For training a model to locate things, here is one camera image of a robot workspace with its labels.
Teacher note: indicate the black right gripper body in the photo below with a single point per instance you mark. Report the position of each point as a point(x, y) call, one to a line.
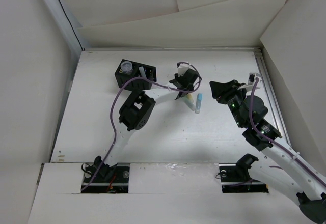
point(233, 97)

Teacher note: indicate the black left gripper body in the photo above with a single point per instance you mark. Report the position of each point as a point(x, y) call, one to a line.
point(177, 78)

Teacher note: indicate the blue highlighter pen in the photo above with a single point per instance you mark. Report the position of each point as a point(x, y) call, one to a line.
point(198, 103)

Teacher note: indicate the green highlighter pen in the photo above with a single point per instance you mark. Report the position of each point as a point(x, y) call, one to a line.
point(190, 104)

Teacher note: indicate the orange capped lead case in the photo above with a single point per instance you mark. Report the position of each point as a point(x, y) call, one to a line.
point(142, 72)

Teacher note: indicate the clear jar of paper clips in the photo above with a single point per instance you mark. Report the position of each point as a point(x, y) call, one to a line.
point(126, 67)

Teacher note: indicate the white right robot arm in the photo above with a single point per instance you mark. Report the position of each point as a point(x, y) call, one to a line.
point(298, 180)

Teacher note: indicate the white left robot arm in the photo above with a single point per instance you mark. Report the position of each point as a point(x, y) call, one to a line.
point(137, 109)

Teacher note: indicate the black slotted organizer box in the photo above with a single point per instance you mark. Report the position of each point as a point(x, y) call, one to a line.
point(139, 83)

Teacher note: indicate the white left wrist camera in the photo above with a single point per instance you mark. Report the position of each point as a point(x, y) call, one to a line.
point(182, 67)

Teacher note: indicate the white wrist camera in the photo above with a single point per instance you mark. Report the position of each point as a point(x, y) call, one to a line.
point(253, 78)
point(182, 67)

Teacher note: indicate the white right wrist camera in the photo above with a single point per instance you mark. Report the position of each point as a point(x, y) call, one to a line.
point(253, 78)

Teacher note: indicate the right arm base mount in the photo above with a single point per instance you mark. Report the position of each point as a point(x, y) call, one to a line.
point(235, 178)

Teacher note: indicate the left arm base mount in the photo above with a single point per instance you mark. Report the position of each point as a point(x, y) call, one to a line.
point(109, 179)

